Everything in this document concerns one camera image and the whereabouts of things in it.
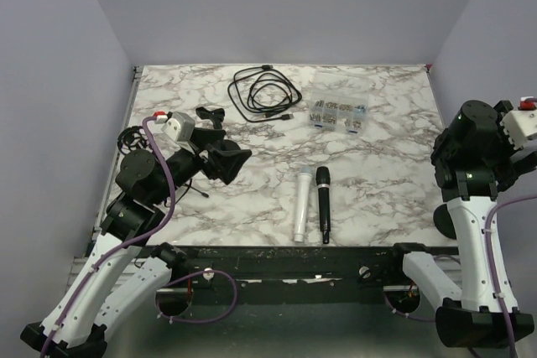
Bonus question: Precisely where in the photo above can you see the clear plastic screw box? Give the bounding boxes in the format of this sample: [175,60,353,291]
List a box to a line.
[307,70,373,135]

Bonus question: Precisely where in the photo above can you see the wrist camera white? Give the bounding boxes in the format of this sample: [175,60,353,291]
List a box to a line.
[154,112,196,143]
[500,96,536,149]

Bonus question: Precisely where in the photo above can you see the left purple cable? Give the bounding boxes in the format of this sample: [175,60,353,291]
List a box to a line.
[39,117,177,358]

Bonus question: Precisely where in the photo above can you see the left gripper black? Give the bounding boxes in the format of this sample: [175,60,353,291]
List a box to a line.
[151,127,252,205]

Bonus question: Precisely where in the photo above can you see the right black round-base stand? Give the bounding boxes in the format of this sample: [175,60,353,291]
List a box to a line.
[433,204,456,240]

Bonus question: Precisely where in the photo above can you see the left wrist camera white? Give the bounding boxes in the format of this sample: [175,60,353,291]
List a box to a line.
[154,112,196,143]

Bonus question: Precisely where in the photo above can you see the black tripod mic stand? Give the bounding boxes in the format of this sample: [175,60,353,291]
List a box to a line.
[117,126,210,203]

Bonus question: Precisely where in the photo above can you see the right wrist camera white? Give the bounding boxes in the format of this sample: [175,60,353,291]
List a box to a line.
[500,96,536,149]

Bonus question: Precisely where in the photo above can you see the black round-base mic stand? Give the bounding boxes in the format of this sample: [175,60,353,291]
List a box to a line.
[196,106,226,130]

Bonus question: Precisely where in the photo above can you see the black microphone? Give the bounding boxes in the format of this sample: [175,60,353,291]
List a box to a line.
[315,166,331,245]

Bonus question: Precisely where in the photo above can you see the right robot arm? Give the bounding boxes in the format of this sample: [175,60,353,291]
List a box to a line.
[385,96,536,357]

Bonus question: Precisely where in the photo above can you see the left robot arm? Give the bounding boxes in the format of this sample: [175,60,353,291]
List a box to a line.
[20,118,252,357]

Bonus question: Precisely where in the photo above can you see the white microphone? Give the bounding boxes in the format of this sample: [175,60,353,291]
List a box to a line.
[294,167,313,243]

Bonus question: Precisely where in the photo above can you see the black usb cable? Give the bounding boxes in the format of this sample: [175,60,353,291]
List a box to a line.
[227,63,304,121]

